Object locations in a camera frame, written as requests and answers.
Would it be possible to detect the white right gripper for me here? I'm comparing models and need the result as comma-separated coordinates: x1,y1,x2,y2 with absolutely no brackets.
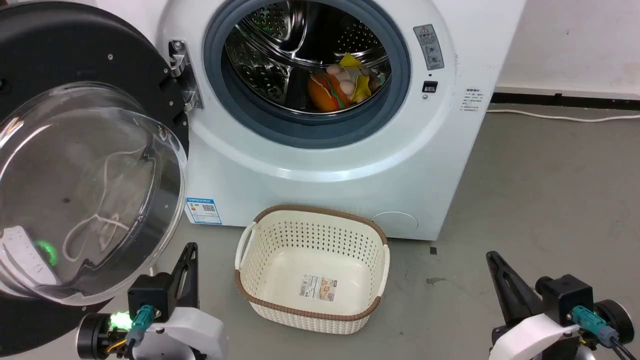
485,250,582,360

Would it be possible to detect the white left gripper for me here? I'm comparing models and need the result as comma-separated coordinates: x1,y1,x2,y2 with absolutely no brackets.
134,243,229,360

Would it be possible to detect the white front-load washing machine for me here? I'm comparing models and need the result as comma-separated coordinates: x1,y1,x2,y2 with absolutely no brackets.
95,0,528,242

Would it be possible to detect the metal door hinge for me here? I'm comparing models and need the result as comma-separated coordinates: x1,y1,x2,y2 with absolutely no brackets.
168,39,205,112

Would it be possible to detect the black washer door, clear glass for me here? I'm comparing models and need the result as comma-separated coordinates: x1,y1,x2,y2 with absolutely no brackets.
0,0,191,358

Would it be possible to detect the blue energy label sticker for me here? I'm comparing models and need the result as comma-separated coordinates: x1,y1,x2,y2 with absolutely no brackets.
185,197,223,226

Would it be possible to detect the cream plastic laundry basket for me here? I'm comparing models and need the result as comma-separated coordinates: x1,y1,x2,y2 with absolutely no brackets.
234,203,391,335

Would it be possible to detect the paper product label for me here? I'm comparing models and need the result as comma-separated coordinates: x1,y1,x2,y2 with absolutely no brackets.
298,273,337,303

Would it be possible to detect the round white filter cover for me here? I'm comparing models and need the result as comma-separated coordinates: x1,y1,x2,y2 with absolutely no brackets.
370,210,420,235

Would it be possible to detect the black baseboard strip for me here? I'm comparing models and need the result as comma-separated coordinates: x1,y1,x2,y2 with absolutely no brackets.
489,91,640,112

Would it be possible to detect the stainless steel washer drum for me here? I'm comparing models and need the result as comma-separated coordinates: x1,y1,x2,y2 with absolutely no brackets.
223,0,394,115

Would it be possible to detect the orange plush toy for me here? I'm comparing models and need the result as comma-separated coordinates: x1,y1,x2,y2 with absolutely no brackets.
307,72,351,113

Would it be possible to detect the grey warning sticker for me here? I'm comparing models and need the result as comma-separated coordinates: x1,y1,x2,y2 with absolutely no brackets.
412,23,446,72

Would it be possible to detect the teal left camera cable connector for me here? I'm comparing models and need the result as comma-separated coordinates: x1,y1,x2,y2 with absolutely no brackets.
125,304,157,349

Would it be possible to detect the teal camera cable connector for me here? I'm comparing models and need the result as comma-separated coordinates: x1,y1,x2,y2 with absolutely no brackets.
571,305,620,347
125,304,157,349

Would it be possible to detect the teal right camera cable connector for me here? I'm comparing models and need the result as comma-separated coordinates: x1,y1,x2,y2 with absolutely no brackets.
571,305,620,347

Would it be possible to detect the white cable on floor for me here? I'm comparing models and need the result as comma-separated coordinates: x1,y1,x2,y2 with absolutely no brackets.
485,107,640,124

